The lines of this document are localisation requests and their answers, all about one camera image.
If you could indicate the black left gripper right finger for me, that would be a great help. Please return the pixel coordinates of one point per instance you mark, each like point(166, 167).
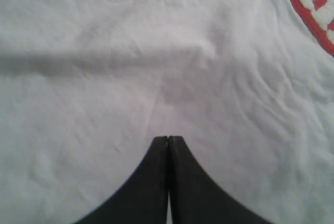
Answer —
point(195, 196)

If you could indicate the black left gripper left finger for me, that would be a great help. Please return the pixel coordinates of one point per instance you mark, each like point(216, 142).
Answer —
point(143, 198)

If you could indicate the white t-shirt red lettering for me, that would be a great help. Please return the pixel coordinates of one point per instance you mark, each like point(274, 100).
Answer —
point(87, 84)

